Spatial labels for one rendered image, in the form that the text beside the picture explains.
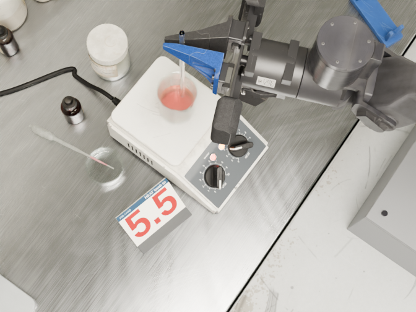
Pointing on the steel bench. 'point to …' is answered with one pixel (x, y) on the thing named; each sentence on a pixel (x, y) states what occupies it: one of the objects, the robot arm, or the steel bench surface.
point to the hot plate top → (166, 147)
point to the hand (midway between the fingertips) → (194, 49)
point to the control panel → (234, 167)
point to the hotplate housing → (174, 172)
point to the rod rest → (379, 21)
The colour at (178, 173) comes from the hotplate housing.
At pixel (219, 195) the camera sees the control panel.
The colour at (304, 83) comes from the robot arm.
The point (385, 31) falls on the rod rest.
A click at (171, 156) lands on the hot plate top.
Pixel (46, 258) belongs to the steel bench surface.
